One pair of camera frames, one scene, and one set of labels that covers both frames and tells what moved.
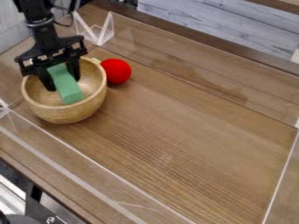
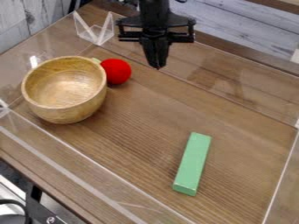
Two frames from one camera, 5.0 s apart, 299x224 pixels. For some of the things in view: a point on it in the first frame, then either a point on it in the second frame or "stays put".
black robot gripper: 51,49 → 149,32
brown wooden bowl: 47,103 stays put
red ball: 117,70 stays put
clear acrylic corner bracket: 95,33 stays put
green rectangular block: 68,87 → 189,172
